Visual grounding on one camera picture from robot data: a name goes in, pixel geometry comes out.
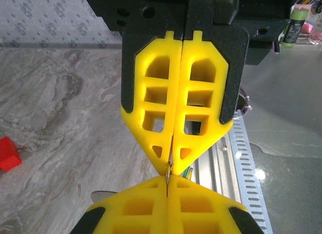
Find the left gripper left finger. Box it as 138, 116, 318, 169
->
70, 175, 169, 234

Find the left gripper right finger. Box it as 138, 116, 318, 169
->
167, 175, 265, 234

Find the keyring with green tag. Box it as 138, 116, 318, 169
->
165, 161, 195, 197

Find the smooth red toy block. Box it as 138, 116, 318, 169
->
0, 136, 23, 172

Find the green lidded jar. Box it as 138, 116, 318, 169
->
280, 6, 309, 49

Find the pink paper pad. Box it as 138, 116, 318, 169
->
303, 20, 315, 35

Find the clear plastic bottle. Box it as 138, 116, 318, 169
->
308, 7, 322, 46

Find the aluminium mounting rail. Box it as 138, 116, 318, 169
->
192, 135, 244, 209

